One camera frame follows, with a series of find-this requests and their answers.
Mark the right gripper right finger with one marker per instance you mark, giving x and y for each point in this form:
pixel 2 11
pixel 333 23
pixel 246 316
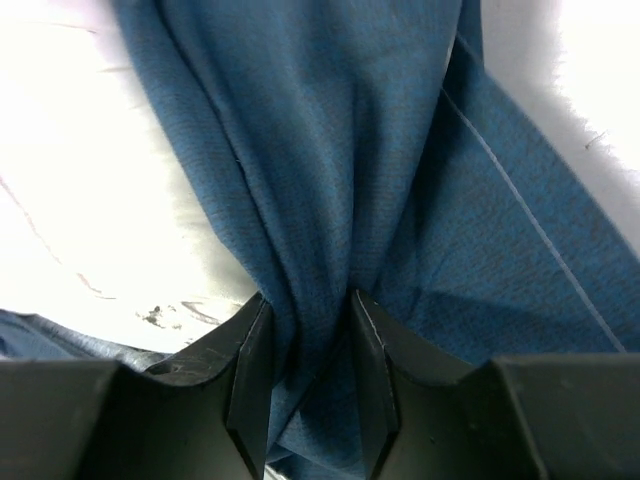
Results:
pixel 425 414

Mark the blue patterned pillowcase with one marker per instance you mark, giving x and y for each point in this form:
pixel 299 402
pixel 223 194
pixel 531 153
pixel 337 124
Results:
pixel 162 162

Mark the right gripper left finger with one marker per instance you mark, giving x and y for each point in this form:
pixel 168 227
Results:
pixel 201 414

